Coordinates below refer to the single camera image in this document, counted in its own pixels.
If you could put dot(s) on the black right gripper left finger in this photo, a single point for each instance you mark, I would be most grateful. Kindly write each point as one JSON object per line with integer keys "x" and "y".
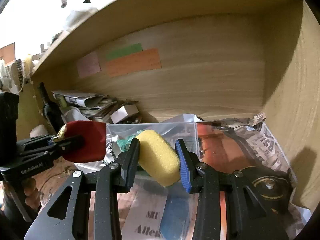
{"x": 128, "y": 162}

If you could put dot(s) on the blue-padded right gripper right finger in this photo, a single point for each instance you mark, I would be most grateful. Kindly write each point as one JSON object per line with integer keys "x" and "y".
{"x": 190, "y": 177}

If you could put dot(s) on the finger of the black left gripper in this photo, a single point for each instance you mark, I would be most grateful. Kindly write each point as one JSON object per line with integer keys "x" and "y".
{"x": 37, "y": 144}
{"x": 66, "y": 147}

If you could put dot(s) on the green knitted cloth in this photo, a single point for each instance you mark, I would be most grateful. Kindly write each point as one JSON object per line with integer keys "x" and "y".
{"x": 124, "y": 144}

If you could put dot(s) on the red velvet pouch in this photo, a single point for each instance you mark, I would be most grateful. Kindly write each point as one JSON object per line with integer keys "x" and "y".
{"x": 94, "y": 134}

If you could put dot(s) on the yellow sponge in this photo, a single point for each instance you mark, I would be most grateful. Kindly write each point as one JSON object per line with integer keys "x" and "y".
{"x": 158, "y": 158}

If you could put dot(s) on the person's hand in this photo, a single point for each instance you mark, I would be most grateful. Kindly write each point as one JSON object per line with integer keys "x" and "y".
{"x": 32, "y": 194}

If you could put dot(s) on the white ceramic mug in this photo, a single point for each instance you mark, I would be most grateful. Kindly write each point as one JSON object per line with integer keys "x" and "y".
{"x": 39, "y": 130}

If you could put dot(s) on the clear plastic storage bin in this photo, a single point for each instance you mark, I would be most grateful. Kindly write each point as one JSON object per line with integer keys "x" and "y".
{"x": 180, "y": 127}

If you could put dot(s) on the white plastic box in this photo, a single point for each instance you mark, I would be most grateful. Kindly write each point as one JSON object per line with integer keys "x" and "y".
{"x": 70, "y": 113}

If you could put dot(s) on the dark wine bottle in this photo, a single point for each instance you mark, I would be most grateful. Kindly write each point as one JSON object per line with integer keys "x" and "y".
{"x": 51, "y": 110}

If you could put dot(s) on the stack of papers and magazines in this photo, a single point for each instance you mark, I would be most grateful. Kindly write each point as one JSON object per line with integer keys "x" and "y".
{"x": 95, "y": 107}

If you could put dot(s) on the small white cardboard box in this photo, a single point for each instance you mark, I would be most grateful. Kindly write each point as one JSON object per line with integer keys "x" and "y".
{"x": 124, "y": 112}

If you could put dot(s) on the magazine sheet with orange photo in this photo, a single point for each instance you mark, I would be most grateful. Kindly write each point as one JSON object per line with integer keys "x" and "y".
{"x": 247, "y": 145}

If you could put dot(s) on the pink paper note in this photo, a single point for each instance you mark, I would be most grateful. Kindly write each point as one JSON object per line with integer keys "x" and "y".
{"x": 88, "y": 65}

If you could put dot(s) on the green paper note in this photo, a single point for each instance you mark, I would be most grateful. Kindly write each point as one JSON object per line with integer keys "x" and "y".
{"x": 124, "y": 51}

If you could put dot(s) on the orange paper note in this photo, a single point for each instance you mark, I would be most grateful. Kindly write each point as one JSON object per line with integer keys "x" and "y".
{"x": 140, "y": 61}

